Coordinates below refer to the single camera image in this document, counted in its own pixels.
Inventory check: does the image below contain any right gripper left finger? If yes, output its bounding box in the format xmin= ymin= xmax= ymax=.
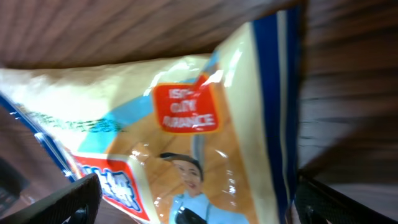
xmin=1 ymin=174 xmax=102 ymax=224

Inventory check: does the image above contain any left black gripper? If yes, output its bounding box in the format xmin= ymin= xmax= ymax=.
xmin=1 ymin=157 xmax=30 ymax=217

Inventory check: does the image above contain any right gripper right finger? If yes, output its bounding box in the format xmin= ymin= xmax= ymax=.
xmin=294 ymin=175 xmax=397 ymax=224

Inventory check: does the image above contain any yellow snack chip bag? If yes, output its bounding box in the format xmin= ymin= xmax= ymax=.
xmin=1 ymin=5 xmax=301 ymax=223

